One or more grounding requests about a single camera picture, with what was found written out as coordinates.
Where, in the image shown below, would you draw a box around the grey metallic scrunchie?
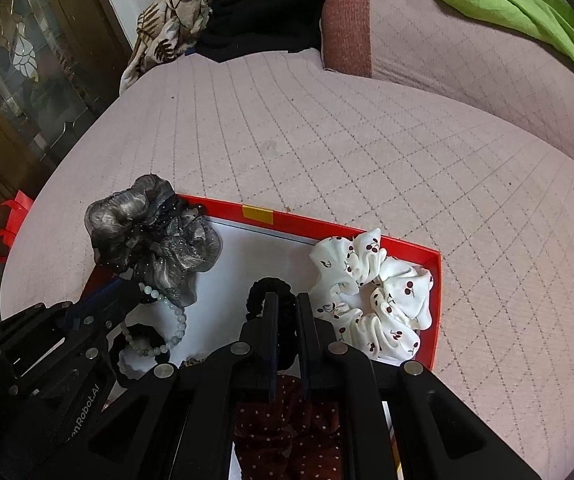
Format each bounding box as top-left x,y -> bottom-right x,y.
84,174 -> 222,308

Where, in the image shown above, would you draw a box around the black garment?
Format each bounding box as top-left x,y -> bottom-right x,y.
194,0 -> 326,63

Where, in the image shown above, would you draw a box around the dark red dotted scrunchie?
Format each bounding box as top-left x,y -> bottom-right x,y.
234,375 -> 342,480

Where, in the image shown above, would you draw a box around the wooden glass door cabinet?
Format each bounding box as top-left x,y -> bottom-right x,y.
0,0 -> 130,203

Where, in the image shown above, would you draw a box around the red gift bag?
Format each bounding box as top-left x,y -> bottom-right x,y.
0,191 -> 33,264

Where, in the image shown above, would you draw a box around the pink quilted bed cover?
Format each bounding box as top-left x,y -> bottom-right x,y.
0,51 -> 574,479

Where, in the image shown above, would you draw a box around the white cherry print scrunchie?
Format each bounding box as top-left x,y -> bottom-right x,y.
309,228 -> 434,364

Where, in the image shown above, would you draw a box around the pink bolster pillow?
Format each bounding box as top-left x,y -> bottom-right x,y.
321,0 -> 574,160

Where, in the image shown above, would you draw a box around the pale green bead bracelet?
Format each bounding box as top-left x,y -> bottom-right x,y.
118,282 -> 189,360

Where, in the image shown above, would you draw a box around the black elastic hair tie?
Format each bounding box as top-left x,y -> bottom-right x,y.
108,323 -> 172,391

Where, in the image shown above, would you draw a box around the leaf print cloth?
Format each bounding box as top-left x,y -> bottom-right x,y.
119,0 -> 211,96

